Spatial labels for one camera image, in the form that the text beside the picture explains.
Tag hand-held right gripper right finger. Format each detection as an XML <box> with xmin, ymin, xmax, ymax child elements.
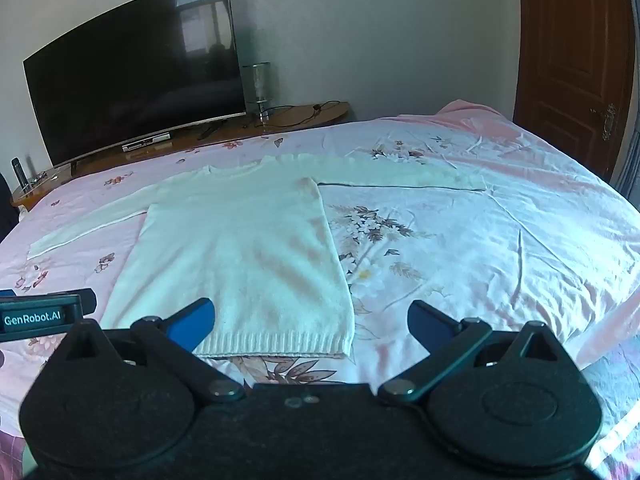
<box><xmin>378</xmin><ymin>300</ymin><xmax>569</xmax><ymax>405</ymax></box>

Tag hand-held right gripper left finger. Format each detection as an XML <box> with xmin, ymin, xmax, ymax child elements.
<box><xmin>64</xmin><ymin>297</ymin><xmax>246</xmax><ymax>404</ymax></box>

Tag white knit sweater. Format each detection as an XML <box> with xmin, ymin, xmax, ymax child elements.
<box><xmin>27</xmin><ymin>154</ymin><xmax>488</xmax><ymax>361</ymax></box>

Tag pink floral bed sheet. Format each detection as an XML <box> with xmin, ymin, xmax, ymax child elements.
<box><xmin>0</xmin><ymin>100</ymin><xmax>640</xmax><ymax>480</ymax></box>

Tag silver set-top box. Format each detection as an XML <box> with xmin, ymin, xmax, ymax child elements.
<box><xmin>121</xmin><ymin>131</ymin><xmax>172</xmax><ymax>154</ymax></box>

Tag wooden television stand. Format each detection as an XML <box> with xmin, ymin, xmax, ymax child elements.
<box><xmin>10</xmin><ymin>101</ymin><xmax>351</xmax><ymax>211</ymax></box>

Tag glass table lamp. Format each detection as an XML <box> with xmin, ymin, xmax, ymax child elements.
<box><xmin>242</xmin><ymin>62</ymin><xmax>272</xmax><ymax>122</ymax></box>

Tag black flat screen television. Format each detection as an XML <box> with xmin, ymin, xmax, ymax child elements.
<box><xmin>22</xmin><ymin>0</ymin><xmax>247</xmax><ymax>168</ymax></box>

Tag brown wooden door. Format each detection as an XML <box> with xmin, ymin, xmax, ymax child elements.
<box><xmin>512</xmin><ymin>0</ymin><xmax>639</xmax><ymax>182</ymax></box>

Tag black cable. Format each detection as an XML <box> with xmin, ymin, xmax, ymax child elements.
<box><xmin>197</xmin><ymin>101</ymin><xmax>342</xmax><ymax>141</ymax></box>

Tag brass door handle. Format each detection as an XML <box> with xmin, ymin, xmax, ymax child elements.
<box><xmin>600</xmin><ymin>103</ymin><xmax>619</xmax><ymax>141</ymax></box>

